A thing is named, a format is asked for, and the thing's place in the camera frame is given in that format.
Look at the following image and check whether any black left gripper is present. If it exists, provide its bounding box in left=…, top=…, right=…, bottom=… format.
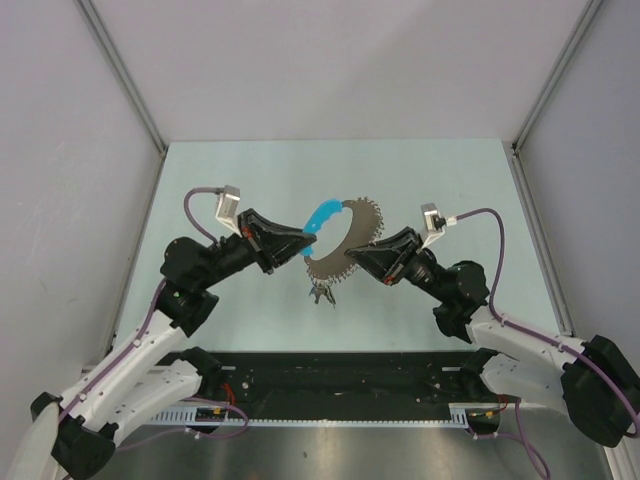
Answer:
left=198, top=209, right=316, bottom=289

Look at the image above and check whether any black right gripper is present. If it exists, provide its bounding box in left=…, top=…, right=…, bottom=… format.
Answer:
left=346, top=226, right=451, bottom=303

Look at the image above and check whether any large metal keyring blue handle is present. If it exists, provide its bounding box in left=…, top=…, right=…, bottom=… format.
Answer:
left=301, top=197, right=384, bottom=286

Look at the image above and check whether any small split rings bunch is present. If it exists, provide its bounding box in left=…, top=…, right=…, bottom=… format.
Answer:
left=307, top=280, right=337, bottom=307

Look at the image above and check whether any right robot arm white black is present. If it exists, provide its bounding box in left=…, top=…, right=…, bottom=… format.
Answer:
left=345, top=227, right=639, bottom=448

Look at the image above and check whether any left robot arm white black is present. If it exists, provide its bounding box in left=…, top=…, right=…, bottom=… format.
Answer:
left=31, top=209, right=317, bottom=479

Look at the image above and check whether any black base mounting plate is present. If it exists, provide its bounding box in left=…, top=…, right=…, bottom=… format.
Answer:
left=102, top=349, right=524, bottom=421

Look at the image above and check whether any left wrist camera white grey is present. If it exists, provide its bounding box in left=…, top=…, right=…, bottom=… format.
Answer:
left=215, top=185, right=241, bottom=234

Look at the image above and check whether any right aluminium frame post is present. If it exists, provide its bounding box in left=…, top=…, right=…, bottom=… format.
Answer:
left=509, top=0, right=609, bottom=154

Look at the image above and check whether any aluminium frame post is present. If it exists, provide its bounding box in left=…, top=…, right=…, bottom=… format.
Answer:
left=74, top=0, right=168, bottom=159
left=509, top=0, right=609, bottom=154

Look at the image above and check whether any grey slotted cable duct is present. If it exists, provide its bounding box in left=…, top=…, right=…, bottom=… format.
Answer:
left=145, top=403, right=469, bottom=430

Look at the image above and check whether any left aluminium frame post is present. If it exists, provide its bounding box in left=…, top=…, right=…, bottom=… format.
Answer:
left=74, top=0, right=168, bottom=159

